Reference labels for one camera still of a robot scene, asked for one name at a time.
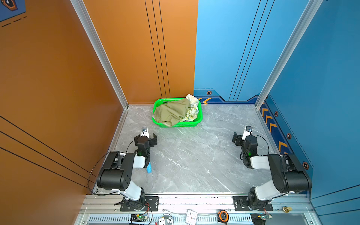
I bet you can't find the olive green skirt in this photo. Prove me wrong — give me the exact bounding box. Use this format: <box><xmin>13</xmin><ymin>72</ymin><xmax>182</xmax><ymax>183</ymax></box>
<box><xmin>153</xmin><ymin>98</ymin><xmax>190</xmax><ymax>127</ymax></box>

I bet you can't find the green plastic basket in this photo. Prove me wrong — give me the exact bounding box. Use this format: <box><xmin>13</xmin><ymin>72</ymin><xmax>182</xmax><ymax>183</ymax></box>
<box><xmin>153</xmin><ymin>98</ymin><xmax>203</xmax><ymax>128</ymax></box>

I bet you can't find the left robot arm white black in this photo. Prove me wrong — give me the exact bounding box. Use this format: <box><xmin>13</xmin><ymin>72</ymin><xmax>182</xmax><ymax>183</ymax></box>
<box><xmin>97</xmin><ymin>132</ymin><xmax>158</xmax><ymax>212</ymax></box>

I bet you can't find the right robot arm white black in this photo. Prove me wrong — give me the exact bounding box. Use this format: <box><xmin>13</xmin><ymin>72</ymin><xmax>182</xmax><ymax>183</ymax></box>
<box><xmin>232</xmin><ymin>130</ymin><xmax>312</xmax><ymax>211</ymax></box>

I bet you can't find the light blue cylinder tool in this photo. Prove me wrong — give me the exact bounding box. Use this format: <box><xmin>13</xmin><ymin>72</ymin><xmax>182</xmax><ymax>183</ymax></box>
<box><xmin>146</xmin><ymin>162</ymin><xmax>152</xmax><ymax>173</ymax></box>

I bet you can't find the lemon print skirt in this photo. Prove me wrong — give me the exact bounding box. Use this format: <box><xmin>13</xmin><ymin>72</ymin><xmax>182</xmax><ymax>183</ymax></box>
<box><xmin>181</xmin><ymin>107</ymin><xmax>199</xmax><ymax>122</ymax></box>

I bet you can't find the pastel floral skirt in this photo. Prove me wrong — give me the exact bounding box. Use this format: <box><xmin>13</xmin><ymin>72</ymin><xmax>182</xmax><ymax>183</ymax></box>
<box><xmin>186</xmin><ymin>94</ymin><xmax>199</xmax><ymax>114</ymax></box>

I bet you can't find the circuit board right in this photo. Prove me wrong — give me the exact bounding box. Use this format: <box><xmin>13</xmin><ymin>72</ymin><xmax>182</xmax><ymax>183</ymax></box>
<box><xmin>251</xmin><ymin>214</ymin><xmax>273</xmax><ymax>225</ymax></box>

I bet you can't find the brass round knob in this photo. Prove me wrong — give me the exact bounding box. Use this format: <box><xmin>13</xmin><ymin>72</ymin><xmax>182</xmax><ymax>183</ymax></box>
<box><xmin>283</xmin><ymin>206</ymin><xmax>293</xmax><ymax>213</ymax></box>

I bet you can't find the green circuit board left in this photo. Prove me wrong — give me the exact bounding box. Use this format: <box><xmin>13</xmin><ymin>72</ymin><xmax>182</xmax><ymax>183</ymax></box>
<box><xmin>129</xmin><ymin>214</ymin><xmax>149</xmax><ymax>225</ymax></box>

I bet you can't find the orange black tape measure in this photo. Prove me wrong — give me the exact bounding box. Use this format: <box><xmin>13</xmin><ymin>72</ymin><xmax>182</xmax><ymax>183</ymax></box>
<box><xmin>217</xmin><ymin>210</ymin><xmax>229</xmax><ymax>225</ymax></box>

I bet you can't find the white power adapter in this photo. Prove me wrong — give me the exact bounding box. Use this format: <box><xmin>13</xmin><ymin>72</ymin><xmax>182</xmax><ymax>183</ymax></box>
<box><xmin>157</xmin><ymin>214</ymin><xmax>174</xmax><ymax>225</ymax></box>

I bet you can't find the small white clock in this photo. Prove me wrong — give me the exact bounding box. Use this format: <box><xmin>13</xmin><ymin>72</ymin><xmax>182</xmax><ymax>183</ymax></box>
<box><xmin>185</xmin><ymin>210</ymin><xmax>198</xmax><ymax>225</ymax></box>

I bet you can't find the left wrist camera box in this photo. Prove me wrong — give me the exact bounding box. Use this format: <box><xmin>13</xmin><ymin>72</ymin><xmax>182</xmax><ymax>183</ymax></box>
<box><xmin>141</xmin><ymin>127</ymin><xmax>150</xmax><ymax>138</ymax></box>

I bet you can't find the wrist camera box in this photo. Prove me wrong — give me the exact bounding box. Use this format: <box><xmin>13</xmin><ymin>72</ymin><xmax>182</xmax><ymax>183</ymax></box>
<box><xmin>141</xmin><ymin>127</ymin><xmax>150</xmax><ymax>138</ymax></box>
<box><xmin>242</xmin><ymin>126</ymin><xmax>253</xmax><ymax>141</ymax></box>

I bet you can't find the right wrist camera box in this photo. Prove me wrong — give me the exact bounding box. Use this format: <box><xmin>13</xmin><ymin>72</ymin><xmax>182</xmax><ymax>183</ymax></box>
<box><xmin>242</xmin><ymin>126</ymin><xmax>253</xmax><ymax>141</ymax></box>

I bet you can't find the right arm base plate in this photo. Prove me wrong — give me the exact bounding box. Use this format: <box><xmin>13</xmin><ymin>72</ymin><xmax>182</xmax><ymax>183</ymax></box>
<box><xmin>232</xmin><ymin>196</ymin><xmax>273</xmax><ymax>212</ymax></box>

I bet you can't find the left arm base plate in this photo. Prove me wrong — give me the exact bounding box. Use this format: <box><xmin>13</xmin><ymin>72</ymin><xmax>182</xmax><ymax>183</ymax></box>
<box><xmin>120</xmin><ymin>196</ymin><xmax>159</xmax><ymax>212</ymax></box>

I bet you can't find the aluminium front rail frame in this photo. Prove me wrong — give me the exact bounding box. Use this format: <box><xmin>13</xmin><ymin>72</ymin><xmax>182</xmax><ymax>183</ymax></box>
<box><xmin>75</xmin><ymin>193</ymin><xmax>321</xmax><ymax>225</ymax></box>

